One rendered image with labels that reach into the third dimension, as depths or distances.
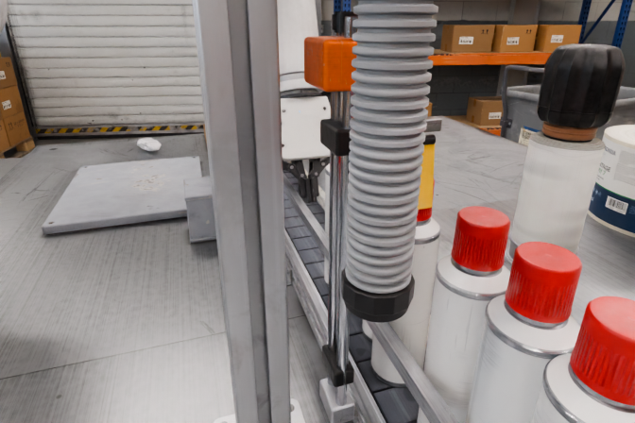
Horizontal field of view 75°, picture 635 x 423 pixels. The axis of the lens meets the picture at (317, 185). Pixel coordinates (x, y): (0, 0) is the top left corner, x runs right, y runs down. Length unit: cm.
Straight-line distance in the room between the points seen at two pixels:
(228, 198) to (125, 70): 464
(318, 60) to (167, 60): 453
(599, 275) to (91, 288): 73
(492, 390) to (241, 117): 22
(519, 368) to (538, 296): 4
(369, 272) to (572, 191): 44
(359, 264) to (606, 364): 11
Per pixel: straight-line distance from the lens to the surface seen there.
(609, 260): 74
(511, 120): 293
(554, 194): 60
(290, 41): 67
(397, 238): 18
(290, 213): 75
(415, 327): 40
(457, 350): 32
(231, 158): 26
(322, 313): 52
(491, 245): 29
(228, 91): 25
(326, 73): 25
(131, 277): 72
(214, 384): 52
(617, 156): 83
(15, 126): 475
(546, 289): 25
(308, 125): 66
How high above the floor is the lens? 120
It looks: 22 degrees down
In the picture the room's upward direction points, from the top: straight up
